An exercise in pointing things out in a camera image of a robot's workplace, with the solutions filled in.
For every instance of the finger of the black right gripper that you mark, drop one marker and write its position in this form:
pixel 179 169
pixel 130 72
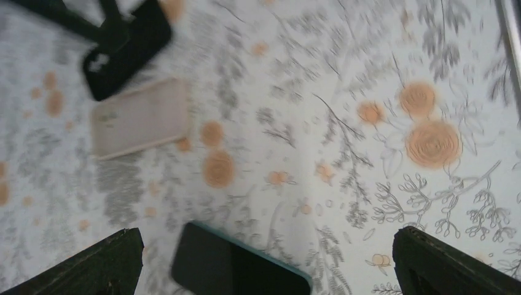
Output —
pixel 110 36

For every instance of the teal edged black smartphone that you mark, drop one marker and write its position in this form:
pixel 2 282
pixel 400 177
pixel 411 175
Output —
pixel 207 261

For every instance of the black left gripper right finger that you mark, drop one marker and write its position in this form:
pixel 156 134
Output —
pixel 426 265

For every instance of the floral patterned table mat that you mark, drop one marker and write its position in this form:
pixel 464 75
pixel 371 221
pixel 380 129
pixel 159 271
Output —
pixel 318 129

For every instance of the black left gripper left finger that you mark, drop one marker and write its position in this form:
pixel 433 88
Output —
pixel 111 266

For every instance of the aluminium frame rail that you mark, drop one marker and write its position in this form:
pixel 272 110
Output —
pixel 510 10

